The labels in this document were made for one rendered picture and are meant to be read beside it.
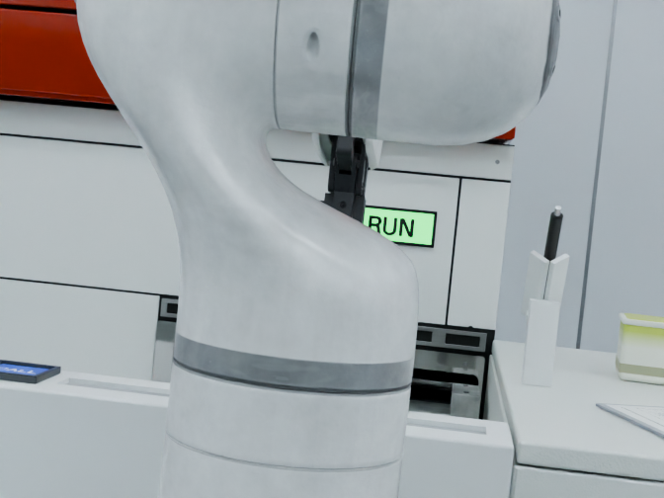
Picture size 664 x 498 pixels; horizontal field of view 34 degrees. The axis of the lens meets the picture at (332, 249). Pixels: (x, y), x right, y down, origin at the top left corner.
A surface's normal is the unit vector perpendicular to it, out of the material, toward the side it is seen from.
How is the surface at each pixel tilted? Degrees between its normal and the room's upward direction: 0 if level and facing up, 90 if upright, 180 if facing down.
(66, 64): 90
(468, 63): 113
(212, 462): 89
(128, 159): 90
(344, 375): 91
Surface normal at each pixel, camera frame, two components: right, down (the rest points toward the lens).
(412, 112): -0.11, 0.78
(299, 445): 0.17, 0.07
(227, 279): -0.57, 0.07
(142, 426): -0.11, 0.04
